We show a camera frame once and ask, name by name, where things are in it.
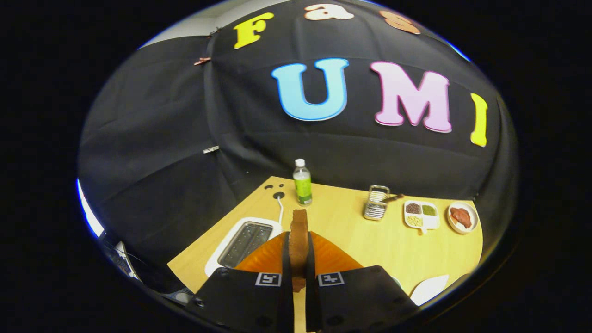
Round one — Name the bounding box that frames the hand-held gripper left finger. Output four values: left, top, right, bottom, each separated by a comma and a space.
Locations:
187, 231, 295, 333

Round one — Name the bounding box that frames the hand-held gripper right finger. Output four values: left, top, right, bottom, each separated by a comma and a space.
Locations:
305, 231, 419, 333

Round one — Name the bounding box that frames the toasted bread slice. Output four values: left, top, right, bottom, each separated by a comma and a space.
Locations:
289, 209, 309, 293

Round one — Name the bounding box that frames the white toaster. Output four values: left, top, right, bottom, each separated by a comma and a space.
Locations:
204, 217, 283, 277

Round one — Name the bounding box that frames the green label plastic bottle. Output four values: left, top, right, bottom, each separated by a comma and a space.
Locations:
292, 159, 313, 207

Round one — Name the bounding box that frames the white leaf-shaped plate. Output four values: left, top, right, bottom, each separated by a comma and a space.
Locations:
410, 274, 450, 306

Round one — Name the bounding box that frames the white divided dish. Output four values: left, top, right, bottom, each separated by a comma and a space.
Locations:
403, 200, 440, 234

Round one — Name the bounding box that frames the brown meat piece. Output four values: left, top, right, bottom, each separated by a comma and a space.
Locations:
450, 207, 472, 229

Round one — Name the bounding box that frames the round white plate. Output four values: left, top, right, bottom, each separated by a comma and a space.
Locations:
447, 201, 479, 234

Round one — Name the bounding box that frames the black backdrop cloth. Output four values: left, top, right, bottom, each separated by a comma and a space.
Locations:
78, 0, 518, 296

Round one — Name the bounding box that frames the metal wire utensil holder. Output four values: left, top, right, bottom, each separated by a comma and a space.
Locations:
363, 185, 391, 221

